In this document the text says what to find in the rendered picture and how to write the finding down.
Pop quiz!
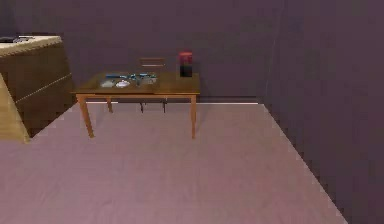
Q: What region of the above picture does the dark flat object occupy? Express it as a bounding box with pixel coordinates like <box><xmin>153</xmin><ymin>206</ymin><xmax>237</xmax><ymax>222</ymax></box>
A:
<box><xmin>0</xmin><ymin>35</ymin><xmax>36</xmax><ymax>44</ymax></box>

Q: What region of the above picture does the brown wooden chair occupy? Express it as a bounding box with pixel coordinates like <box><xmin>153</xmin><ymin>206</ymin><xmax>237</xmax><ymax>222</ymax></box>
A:
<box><xmin>138</xmin><ymin>57</ymin><xmax>168</xmax><ymax>114</ymax></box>

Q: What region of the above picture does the brown wooden table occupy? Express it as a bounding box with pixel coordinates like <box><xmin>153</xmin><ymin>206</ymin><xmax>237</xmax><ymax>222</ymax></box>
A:
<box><xmin>70</xmin><ymin>71</ymin><xmax>202</xmax><ymax>140</ymax></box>

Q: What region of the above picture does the red and black box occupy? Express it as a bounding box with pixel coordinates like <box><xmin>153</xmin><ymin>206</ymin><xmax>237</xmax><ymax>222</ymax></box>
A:
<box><xmin>178</xmin><ymin>50</ymin><xmax>194</xmax><ymax>79</ymax></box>

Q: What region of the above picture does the brown wooden chest of drawers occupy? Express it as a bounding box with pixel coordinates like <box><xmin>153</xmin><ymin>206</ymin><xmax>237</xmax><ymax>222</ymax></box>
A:
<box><xmin>0</xmin><ymin>35</ymin><xmax>77</xmax><ymax>144</ymax></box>

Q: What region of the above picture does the blue and white clutter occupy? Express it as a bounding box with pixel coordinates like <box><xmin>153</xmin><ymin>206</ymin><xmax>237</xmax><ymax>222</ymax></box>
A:
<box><xmin>100</xmin><ymin>72</ymin><xmax>158</xmax><ymax>89</ymax></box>

